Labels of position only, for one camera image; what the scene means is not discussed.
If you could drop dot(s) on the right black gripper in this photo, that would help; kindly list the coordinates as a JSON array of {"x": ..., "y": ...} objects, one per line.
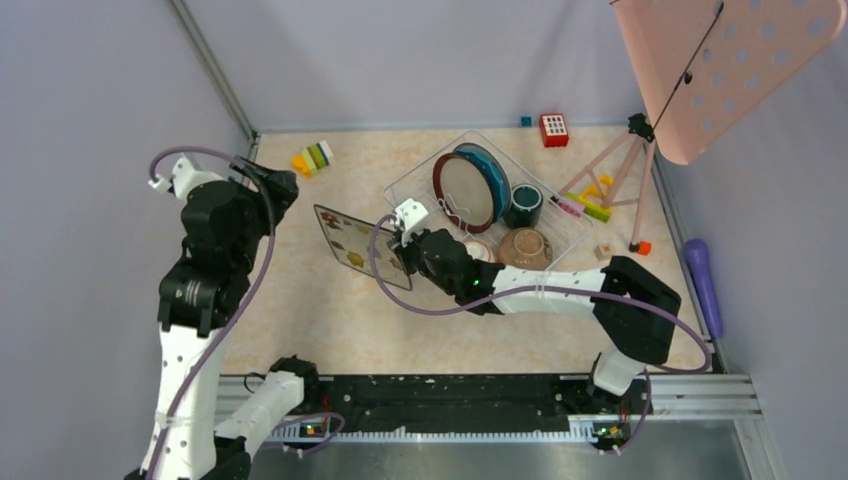
[{"x": 405, "y": 251}]

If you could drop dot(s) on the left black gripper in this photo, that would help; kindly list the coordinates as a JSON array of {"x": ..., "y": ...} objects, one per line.
[{"x": 278, "y": 188}]

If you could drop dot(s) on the orange patterned white bowl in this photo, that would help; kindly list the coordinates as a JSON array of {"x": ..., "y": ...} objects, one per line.
[{"x": 479, "y": 250}]

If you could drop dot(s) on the red rimmed round plate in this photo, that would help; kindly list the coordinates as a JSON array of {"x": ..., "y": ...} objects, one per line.
[{"x": 463, "y": 193}]

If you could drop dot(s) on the square leaf patterned plate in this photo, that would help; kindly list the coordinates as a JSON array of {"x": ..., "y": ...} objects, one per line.
[{"x": 349, "y": 239}]

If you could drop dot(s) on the brown flower glazed bowl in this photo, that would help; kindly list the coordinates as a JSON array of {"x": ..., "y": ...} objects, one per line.
[{"x": 525, "y": 248}]

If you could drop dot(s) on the teal polka dot plate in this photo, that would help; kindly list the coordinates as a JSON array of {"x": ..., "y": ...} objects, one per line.
[{"x": 493, "y": 172}]

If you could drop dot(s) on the dark green mug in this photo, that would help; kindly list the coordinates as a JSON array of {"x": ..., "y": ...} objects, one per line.
[{"x": 525, "y": 208}]

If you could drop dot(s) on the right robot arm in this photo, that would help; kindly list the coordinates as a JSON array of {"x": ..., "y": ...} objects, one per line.
[{"x": 634, "y": 308}]

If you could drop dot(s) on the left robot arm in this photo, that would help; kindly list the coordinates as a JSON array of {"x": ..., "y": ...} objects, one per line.
[{"x": 200, "y": 299}]

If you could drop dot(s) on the colourful block stack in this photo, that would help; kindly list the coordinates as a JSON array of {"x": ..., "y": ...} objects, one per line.
[{"x": 312, "y": 159}]

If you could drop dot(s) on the pink toy block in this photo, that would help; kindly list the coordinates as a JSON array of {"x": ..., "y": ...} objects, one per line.
[{"x": 569, "y": 207}]

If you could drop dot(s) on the orange wooden toy block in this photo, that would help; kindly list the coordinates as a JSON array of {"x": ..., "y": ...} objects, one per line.
[{"x": 603, "y": 251}]

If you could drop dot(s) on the green toy block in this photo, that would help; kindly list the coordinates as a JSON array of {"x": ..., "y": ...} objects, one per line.
[{"x": 589, "y": 208}]

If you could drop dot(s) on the red white toy block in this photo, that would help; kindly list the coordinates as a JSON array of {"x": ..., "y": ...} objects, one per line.
[{"x": 554, "y": 130}]

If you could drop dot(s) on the pink perforated music stand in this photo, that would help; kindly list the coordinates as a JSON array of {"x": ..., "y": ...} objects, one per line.
[{"x": 757, "y": 145}]

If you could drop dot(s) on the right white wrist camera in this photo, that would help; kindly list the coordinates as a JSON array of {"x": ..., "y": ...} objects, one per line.
[{"x": 409, "y": 217}]

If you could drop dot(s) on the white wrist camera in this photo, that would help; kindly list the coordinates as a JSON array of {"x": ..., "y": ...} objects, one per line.
[
  {"x": 409, "y": 217},
  {"x": 185, "y": 177}
]

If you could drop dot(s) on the white wire dish rack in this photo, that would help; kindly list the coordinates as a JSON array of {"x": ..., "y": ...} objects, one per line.
[{"x": 563, "y": 230}]

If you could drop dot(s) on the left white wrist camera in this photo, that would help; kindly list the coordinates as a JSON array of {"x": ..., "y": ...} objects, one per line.
[{"x": 185, "y": 177}]

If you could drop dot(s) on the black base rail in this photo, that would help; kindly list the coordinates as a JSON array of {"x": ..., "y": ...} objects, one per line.
[{"x": 470, "y": 403}]

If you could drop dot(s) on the yellow toy frame block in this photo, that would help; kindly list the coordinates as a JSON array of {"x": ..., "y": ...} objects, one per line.
[{"x": 595, "y": 193}]

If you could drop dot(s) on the purple handle tool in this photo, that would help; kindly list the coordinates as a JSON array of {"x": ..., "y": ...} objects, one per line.
[{"x": 697, "y": 258}]

